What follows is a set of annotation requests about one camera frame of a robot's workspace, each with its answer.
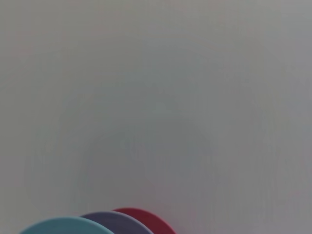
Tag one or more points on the red plastic plate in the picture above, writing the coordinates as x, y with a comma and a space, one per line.
151, 219

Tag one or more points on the teal plastic plate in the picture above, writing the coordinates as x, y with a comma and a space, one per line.
65, 226

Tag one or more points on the purple plastic plate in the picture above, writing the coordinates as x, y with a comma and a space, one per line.
122, 223

